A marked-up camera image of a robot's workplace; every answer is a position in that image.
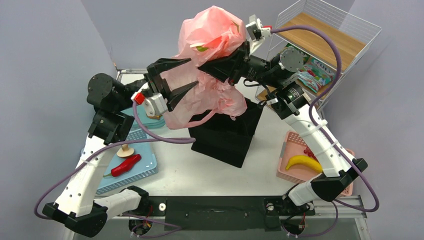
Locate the teal transparent plastic tray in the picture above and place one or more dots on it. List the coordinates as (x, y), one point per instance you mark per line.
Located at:
(150, 123)

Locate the teal Fox's candy bag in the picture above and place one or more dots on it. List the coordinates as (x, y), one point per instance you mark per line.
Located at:
(315, 75)

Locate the pink perforated plastic basket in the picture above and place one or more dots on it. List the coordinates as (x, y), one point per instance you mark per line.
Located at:
(294, 145)

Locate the green Fox's candy bag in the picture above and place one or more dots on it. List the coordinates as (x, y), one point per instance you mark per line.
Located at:
(304, 55)

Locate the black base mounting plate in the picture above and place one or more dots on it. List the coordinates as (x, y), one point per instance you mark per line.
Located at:
(222, 213)

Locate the white wire wooden shelf rack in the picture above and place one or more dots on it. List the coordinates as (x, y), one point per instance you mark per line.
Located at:
(351, 35)

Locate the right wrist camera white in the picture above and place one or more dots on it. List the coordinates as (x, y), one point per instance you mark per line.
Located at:
(257, 33)

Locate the pink plastic grocery bag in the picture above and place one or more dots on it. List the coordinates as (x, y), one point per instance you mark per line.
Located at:
(206, 39)

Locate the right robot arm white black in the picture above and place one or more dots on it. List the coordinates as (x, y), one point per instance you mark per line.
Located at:
(287, 99)

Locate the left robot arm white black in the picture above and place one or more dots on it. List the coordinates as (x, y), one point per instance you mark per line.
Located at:
(77, 208)

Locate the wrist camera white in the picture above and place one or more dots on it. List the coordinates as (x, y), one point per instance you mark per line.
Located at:
(257, 33)
(154, 106)

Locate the red grape bunch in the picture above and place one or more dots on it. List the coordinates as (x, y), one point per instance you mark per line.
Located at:
(309, 153)

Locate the black fabric grocery bag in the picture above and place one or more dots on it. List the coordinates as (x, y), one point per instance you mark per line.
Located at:
(225, 139)

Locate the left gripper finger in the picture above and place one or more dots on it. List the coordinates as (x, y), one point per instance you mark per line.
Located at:
(176, 95)
(165, 64)

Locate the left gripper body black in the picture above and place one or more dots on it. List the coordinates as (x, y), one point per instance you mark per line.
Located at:
(157, 84)

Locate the yellow banana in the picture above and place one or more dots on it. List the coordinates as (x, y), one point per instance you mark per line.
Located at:
(304, 161)

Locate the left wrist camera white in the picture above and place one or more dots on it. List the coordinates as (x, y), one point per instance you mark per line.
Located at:
(154, 106)

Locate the blue perforated plastic basket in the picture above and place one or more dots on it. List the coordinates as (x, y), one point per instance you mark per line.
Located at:
(146, 167)

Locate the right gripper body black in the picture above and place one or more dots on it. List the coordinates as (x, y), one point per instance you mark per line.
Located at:
(254, 68)

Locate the red chili pepper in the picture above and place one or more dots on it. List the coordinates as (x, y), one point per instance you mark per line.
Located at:
(125, 166)

